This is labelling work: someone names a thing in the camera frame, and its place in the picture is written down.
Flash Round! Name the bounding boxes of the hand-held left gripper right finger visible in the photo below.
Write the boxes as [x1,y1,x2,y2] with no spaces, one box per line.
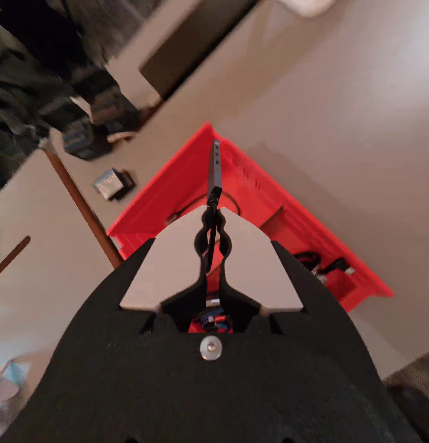
[217,207,304,317]

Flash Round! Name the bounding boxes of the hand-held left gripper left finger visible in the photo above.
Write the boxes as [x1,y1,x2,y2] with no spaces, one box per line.
[120,206,209,314]

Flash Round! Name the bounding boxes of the red plastic bin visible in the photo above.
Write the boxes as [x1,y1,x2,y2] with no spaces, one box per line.
[106,122,395,334]

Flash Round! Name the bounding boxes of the grey USB hub with cable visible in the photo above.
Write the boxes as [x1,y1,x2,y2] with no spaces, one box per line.
[205,139,224,274]

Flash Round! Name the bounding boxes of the white desk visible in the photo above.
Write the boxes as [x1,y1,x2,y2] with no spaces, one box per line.
[105,0,281,111]
[50,0,429,381]
[0,149,115,352]

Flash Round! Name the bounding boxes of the dark desk mat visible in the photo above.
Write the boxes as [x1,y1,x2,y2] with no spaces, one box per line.
[140,0,261,100]

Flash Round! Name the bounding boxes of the black power adapter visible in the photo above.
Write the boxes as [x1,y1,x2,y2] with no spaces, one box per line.
[93,168,136,202]

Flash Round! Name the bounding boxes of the black battery charger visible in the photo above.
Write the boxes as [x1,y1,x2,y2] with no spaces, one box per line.
[60,69,140,161]

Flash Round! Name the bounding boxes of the pale plastic bag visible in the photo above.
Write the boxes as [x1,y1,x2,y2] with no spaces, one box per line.
[0,359,32,431]

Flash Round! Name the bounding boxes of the dark equipment pile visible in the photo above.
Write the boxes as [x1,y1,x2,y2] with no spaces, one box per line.
[0,0,109,194]

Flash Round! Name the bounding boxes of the white object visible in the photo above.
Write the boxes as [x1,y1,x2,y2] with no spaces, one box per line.
[276,0,340,18]

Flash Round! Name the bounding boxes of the black cable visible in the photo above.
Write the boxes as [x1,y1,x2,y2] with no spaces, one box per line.
[165,191,241,225]
[293,251,356,285]

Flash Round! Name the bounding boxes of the blue braided cable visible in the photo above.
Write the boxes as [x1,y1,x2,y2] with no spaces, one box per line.
[191,293,233,333]

